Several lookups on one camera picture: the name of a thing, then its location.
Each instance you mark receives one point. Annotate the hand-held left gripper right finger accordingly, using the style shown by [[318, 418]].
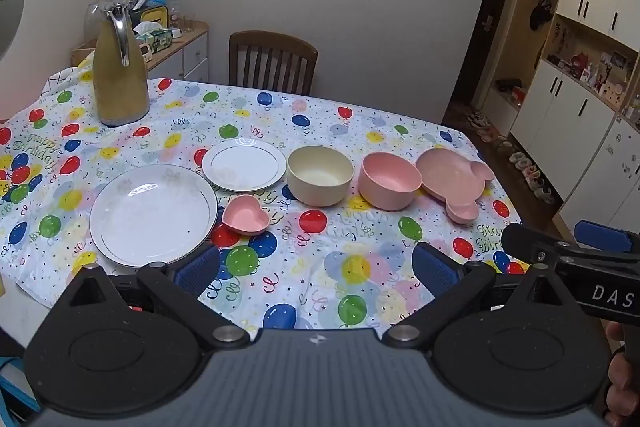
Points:
[[432, 264]]

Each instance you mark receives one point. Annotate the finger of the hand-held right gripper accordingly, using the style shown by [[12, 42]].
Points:
[[525, 241], [600, 234]]

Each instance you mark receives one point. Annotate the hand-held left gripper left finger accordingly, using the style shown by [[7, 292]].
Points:
[[197, 266]]

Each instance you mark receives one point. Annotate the pink heart-shaped dish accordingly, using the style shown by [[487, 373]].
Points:
[[245, 218]]

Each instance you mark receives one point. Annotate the large white plate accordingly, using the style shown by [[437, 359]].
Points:
[[150, 217]]

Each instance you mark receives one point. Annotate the pink round bowl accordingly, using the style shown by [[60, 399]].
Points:
[[390, 192]]

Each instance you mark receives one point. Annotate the pink bear-shaped plate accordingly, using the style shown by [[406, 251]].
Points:
[[450, 172]]

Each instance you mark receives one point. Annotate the small white plate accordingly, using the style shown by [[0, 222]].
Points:
[[245, 164]]

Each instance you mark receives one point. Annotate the cream bowl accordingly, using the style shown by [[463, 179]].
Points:
[[320, 187]]

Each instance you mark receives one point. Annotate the person's right hand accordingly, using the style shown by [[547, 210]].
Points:
[[622, 382]]

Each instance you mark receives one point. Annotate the row of shoes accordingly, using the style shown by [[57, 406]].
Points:
[[525, 167]]

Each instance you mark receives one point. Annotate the shelf ornaments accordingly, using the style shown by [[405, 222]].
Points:
[[595, 69]]

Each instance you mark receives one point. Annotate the balloon print tablecloth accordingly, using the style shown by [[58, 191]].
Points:
[[320, 117]]

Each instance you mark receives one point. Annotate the gold thermos jug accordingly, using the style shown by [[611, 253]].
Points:
[[120, 82]]

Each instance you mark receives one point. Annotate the wooden-top side cabinet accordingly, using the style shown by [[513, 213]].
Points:
[[195, 57]]

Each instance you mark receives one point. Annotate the dark door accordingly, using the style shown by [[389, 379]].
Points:
[[492, 32]]

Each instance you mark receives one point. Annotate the dark hanging bag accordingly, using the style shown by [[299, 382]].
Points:
[[541, 14]]

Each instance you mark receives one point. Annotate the green tissue box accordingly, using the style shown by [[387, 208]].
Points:
[[160, 41]]

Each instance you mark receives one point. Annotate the wooden chair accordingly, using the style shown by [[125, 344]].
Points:
[[272, 41]]

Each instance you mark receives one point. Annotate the clear glass jar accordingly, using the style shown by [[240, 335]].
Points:
[[174, 17]]

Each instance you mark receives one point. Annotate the yellow bag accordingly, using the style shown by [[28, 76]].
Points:
[[152, 14]]

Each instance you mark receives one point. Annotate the white wall cabinets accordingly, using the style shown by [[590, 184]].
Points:
[[575, 107]]

